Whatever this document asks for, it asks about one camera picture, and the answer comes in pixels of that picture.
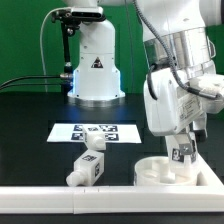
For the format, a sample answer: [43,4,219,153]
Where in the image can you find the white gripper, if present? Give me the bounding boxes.
[144,69,203,155]

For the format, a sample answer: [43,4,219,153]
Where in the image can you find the white round stool seat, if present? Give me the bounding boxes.
[134,156,197,186]

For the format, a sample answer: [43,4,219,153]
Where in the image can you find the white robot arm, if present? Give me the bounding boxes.
[63,0,224,154]

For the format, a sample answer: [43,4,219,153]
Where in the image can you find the white L-shaped fence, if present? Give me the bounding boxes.
[0,161,224,214]

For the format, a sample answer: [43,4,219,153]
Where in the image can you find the white marker sheet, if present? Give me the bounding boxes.
[47,123,141,144]

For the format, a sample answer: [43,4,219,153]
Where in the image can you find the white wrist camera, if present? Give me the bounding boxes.
[190,73,224,114]

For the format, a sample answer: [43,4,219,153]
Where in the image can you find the black cables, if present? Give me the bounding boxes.
[0,74,74,92]

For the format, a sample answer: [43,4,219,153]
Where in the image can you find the black camera on stand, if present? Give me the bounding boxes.
[51,7,106,93]

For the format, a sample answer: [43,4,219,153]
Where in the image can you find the grey camera cable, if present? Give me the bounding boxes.
[39,7,66,94]

